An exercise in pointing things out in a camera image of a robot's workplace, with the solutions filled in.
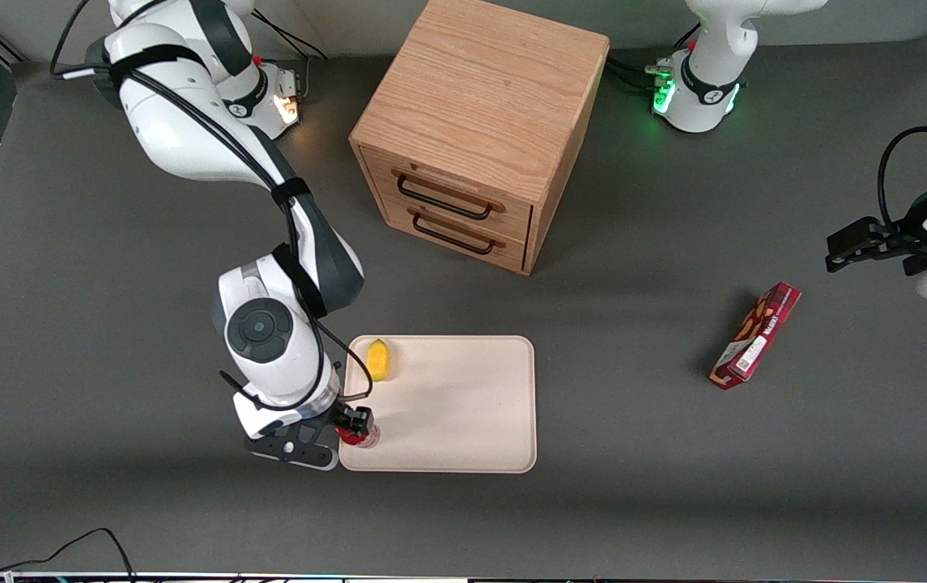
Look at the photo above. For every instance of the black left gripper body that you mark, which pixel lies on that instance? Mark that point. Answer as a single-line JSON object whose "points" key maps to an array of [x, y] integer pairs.
{"points": [[911, 235]]}

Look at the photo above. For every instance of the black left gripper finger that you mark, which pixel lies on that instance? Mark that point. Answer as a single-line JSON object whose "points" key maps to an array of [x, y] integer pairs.
{"points": [[853, 257], [858, 233]]}

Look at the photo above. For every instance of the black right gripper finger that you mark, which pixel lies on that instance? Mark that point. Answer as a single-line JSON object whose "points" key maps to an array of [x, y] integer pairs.
{"points": [[359, 419], [339, 417]]}

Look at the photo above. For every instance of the red coke bottle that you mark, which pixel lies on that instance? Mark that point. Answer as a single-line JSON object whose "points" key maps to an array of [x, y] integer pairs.
{"points": [[370, 438]]}

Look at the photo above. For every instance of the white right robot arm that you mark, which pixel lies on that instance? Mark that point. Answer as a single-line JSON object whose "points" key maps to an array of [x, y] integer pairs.
{"points": [[188, 121]]}

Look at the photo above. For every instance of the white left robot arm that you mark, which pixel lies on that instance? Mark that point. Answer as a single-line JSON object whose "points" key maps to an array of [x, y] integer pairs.
{"points": [[706, 81]]}

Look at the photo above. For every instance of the beige plastic tray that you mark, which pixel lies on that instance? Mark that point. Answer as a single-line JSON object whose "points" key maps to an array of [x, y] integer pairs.
{"points": [[455, 413]]}

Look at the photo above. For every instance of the yellow lemon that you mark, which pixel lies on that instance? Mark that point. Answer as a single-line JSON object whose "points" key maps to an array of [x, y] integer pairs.
{"points": [[380, 361]]}

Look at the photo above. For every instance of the red snack box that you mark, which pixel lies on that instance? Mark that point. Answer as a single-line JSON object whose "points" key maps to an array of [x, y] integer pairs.
{"points": [[757, 336]]}

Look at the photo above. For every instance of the wooden drawer cabinet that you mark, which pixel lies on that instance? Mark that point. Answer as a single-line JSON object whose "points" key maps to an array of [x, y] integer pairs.
{"points": [[479, 97]]}

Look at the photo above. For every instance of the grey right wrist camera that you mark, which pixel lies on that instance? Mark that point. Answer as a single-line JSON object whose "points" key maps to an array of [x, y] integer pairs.
{"points": [[257, 421]]}

